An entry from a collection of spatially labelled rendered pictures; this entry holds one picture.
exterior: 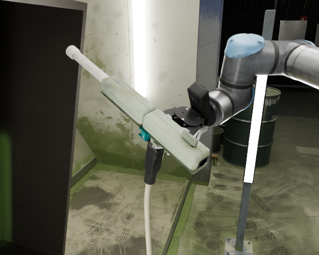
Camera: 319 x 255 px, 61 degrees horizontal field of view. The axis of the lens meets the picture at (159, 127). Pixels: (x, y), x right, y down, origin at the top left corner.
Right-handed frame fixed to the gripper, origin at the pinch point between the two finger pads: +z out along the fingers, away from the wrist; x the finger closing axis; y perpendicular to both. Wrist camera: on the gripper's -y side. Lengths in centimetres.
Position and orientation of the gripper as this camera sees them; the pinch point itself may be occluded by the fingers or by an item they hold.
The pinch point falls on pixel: (154, 137)
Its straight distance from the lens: 58.2
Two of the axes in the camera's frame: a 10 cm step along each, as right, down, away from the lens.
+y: -1.6, 7.2, 6.8
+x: -6.8, -5.8, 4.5
